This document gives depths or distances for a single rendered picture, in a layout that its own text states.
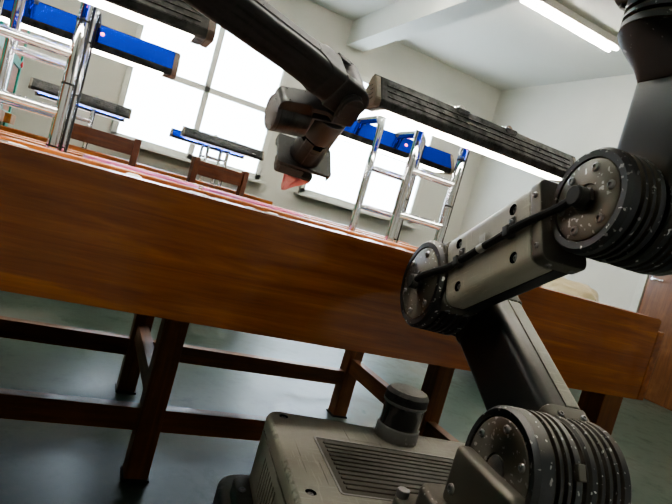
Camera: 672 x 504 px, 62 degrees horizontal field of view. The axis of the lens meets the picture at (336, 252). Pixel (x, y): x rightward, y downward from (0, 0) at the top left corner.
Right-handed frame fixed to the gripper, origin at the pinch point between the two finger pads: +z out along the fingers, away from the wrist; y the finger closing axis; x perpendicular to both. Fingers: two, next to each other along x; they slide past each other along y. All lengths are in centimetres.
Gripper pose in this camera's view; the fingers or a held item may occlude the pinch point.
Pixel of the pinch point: (284, 184)
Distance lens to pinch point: 105.6
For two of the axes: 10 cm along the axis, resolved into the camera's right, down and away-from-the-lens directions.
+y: -8.9, -2.3, -4.1
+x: 0.3, 8.4, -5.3
